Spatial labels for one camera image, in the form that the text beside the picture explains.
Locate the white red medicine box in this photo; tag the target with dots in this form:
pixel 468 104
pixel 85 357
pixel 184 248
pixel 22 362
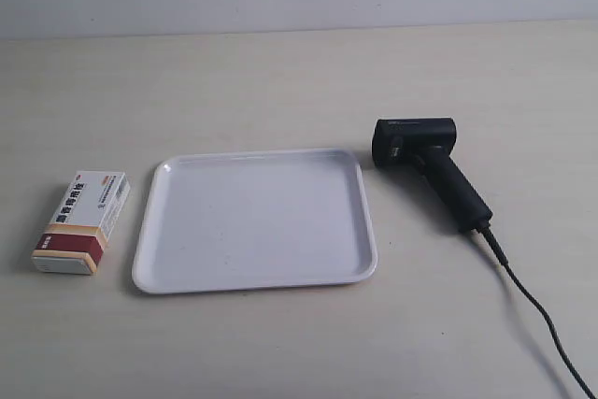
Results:
pixel 77 235

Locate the black handheld barcode scanner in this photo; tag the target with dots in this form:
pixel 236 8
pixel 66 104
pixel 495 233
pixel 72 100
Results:
pixel 427 144

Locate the white plastic tray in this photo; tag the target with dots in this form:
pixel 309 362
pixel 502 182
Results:
pixel 255 220

